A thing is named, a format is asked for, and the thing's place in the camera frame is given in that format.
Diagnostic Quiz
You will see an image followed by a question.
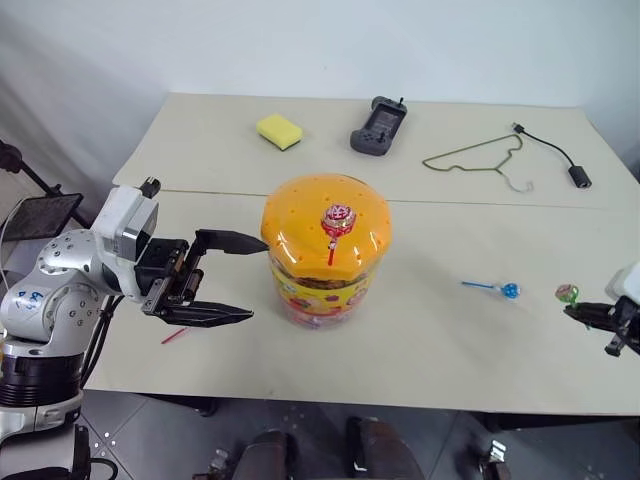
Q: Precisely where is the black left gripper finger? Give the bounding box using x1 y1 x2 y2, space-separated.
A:
159 300 255 329
185 228 270 274

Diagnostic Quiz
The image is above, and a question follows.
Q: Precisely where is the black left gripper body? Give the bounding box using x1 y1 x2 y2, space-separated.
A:
134 238 206 318

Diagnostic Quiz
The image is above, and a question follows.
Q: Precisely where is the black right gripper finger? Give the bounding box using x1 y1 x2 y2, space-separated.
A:
562 301 617 321
572 314 619 332

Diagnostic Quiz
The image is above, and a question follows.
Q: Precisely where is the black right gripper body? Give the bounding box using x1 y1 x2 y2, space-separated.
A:
603 295 640 358

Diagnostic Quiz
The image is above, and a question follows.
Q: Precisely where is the green lollipop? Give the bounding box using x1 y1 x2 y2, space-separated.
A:
554 282 594 333

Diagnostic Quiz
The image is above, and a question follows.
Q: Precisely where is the orange perforated jar lid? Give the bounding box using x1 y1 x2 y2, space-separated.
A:
259 171 394 280

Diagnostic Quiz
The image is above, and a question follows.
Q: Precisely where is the clear plastic lollipop jar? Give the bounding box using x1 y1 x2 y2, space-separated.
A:
268 254 377 332

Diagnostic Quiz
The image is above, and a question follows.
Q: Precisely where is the blue wrapped lollipop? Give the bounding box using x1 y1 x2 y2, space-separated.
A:
460 280 523 302

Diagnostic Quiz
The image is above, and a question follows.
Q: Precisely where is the red wrapped lollipop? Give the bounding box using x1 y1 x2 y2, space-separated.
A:
319 203 358 267

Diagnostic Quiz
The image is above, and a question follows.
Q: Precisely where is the yellow sponge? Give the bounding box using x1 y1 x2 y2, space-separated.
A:
255 112 305 152

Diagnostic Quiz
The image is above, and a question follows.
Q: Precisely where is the black tablet screen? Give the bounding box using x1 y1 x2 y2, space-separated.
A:
3 193 85 242

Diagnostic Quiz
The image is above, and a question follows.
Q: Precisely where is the black tripod stand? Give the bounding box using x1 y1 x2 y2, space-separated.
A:
0 139 94 229

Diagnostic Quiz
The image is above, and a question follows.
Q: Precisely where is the dark grey handheld controller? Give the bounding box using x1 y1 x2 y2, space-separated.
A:
349 95 408 156

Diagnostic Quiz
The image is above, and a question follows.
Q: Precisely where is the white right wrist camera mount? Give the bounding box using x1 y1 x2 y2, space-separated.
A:
603 261 640 305

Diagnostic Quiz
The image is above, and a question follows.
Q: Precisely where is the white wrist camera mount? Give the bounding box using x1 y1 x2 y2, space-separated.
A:
91 177 162 303
603 261 640 305

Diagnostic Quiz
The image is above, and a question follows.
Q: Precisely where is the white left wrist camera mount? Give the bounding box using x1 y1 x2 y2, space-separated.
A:
91 177 162 303

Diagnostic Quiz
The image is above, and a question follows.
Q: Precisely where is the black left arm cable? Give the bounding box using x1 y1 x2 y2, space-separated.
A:
78 293 125 392

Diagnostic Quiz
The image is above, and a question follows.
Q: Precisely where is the black usb adapter cable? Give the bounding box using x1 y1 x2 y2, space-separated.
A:
510 121 595 189

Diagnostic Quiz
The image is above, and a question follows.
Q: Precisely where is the olive wire clothes hanger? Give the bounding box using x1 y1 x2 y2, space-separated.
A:
421 133 537 194

